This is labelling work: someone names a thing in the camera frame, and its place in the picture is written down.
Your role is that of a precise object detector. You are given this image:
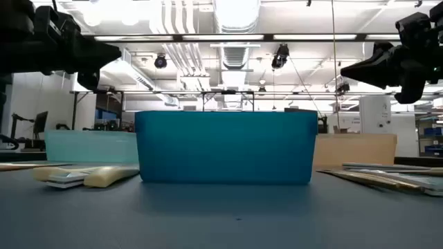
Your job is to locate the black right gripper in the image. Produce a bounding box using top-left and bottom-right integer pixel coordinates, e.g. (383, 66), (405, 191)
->
(341, 12), (434, 104)

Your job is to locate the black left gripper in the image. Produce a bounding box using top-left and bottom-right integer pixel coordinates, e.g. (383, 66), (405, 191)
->
(33, 5), (123, 91)

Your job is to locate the metal shelf with blue bins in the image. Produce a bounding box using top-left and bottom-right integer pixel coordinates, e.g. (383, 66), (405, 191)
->
(415, 113), (443, 157)

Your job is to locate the black computer monitor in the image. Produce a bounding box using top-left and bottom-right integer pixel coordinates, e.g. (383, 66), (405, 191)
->
(33, 111), (49, 139)

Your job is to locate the orange plastic bin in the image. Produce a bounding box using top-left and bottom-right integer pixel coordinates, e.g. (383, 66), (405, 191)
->
(313, 133), (398, 169)

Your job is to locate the teal plastic bin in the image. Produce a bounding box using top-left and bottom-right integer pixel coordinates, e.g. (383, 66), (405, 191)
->
(44, 129), (139, 165)

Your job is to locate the blue plastic bin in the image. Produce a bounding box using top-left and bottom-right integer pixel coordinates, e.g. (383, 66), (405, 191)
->
(134, 109), (318, 185)

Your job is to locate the thin hanging cable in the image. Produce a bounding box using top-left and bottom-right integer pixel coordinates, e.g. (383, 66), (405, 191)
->
(331, 0), (341, 132)

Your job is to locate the black background rig frame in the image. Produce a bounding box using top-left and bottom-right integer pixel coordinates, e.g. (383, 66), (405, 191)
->
(71, 89), (443, 131)

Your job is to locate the black overhead frame bar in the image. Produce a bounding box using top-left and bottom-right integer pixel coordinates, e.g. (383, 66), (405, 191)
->
(82, 33), (402, 44)

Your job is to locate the silver ceiling ventilation duct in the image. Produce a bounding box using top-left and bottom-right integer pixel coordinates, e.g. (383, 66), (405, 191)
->
(213, 0), (261, 70)

